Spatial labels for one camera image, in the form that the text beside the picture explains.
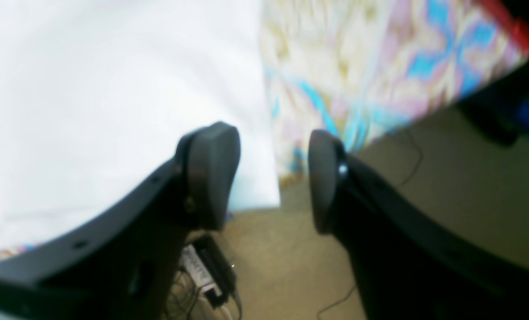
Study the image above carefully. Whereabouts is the white printed T-shirt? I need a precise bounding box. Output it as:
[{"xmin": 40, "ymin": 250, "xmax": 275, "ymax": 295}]
[{"xmin": 0, "ymin": 0, "xmax": 280, "ymax": 251}]

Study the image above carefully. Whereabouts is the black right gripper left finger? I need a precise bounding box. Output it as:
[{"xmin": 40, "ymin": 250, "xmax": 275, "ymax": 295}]
[{"xmin": 0, "ymin": 122, "xmax": 240, "ymax": 320}]

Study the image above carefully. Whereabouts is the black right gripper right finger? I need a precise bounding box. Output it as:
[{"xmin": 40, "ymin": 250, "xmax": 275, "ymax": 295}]
[{"xmin": 309, "ymin": 129, "xmax": 529, "ymax": 320}]

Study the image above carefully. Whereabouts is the patterned pastel tablecloth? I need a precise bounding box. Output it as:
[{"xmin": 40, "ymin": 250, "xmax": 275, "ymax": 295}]
[{"xmin": 259, "ymin": 0, "xmax": 529, "ymax": 186}]

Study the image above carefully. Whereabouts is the thin black floor cable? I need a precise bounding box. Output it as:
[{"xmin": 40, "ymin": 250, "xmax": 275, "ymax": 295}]
[{"xmin": 316, "ymin": 129, "xmax": 425, "ymax": 320}]

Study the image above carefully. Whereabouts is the white label reading chouquette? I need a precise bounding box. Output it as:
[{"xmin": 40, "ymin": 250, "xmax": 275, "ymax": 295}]
[{"xmin": 181, "ymin": 244, "xmax": 222, "ymax": 296}]

